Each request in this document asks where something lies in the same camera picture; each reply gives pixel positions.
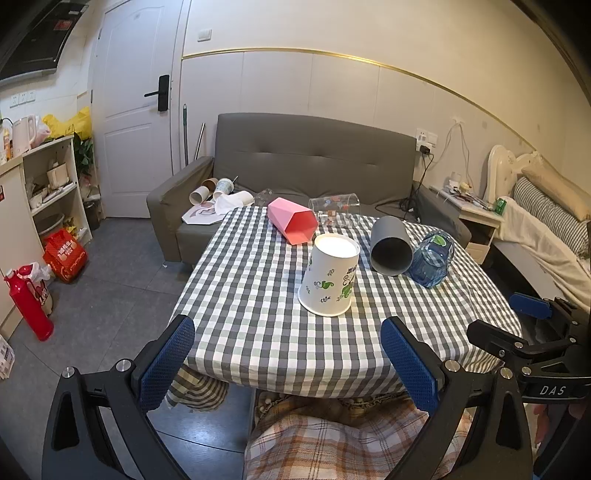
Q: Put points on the green can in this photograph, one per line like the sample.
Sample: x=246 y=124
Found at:
x=501 y=206

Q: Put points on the white nightstand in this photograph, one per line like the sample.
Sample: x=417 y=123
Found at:
x=478 y=221

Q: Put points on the clear printed glass cup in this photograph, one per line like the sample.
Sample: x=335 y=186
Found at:
x=334 y=205

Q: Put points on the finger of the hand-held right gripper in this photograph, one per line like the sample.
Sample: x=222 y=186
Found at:
x=531 y=305
x=496 y=340

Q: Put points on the green plaid cloth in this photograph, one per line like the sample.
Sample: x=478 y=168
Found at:
x=198 y=390

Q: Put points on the white wall power outlet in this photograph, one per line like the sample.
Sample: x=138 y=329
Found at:
x=427 y=137

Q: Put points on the plain white paper cup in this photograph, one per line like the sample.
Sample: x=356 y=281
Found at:
x=199 y=195

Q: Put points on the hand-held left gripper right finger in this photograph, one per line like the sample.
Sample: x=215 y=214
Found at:
x=410 y=367

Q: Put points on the red thermos bottle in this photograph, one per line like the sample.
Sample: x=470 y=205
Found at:
x=30 y=307

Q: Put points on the black charger plug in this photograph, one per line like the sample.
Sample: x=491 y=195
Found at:
x=425 y=150

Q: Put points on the brown paper cup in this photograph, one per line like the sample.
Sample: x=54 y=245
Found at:
x=210 y=183

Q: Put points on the white door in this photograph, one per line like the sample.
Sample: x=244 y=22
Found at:
x=131 y=152

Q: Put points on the small clear glass cup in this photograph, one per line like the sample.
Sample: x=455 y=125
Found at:
x=263 y=197

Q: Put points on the white red printed bag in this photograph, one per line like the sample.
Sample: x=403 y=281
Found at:
x=40 y=286

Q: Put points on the blue glass cup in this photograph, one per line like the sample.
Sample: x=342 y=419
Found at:
x=431 y=261

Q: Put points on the pink hexagonal cup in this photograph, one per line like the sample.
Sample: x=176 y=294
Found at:
x=288 y=217

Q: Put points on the white electric kettle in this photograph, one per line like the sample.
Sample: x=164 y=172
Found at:
x=23 y=134

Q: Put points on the black trash bin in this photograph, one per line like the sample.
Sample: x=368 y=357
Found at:
x=91 y=214

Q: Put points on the grey white checkered tablecloth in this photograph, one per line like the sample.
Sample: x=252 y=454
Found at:
x=258 y=286

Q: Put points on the white light switch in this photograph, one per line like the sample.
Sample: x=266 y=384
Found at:
x=204 y=34

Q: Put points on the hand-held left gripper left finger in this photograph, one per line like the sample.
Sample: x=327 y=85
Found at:
x=166 y=364

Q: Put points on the cream bed headboard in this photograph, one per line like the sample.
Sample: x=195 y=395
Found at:
x=501 y=168

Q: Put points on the patterned paper cup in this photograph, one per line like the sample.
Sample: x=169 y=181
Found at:
x=222 y=187

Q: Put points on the black range hood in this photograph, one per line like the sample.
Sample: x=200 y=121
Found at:
x=32 y=41

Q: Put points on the white paper cup green print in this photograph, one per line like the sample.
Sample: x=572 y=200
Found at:
x=330 y=277

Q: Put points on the red paper bag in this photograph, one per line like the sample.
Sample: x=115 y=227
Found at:
x=64 y=256

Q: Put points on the metal pole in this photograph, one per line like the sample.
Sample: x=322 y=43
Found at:
x=200 y=141

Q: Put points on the orange plaid blanket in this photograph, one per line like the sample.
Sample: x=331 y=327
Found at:
x=332 y=443

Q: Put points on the grey plastic cup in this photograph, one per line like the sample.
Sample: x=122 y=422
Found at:
x=388 y=230

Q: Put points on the striped pillow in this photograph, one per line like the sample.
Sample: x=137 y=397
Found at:
x=549 y=212

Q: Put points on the green potted plant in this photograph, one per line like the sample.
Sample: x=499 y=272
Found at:
x=84 y=157

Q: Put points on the printed flat paper sheet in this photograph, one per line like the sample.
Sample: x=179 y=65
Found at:
x=199 y=215

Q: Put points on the grey sofa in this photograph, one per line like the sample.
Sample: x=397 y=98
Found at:
x=314 y=157

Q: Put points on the white crumpled paper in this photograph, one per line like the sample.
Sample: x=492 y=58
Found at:
x=238 y=199

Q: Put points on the grey plastic basin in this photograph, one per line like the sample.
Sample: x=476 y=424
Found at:
x=48 y=224

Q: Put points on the white bed blanket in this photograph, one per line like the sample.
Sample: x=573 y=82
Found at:
x=535 y=240

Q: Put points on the white open shelf cabinet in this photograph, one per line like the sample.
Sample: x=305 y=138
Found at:
x=69 y=157

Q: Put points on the beige pillow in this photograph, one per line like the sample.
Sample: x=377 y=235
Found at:
x=554 y=184

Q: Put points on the white cardboard box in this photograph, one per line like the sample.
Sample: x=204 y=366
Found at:
x=4 y=357

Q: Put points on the yellow plastic bag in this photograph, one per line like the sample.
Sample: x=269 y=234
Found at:
x=74 y=123

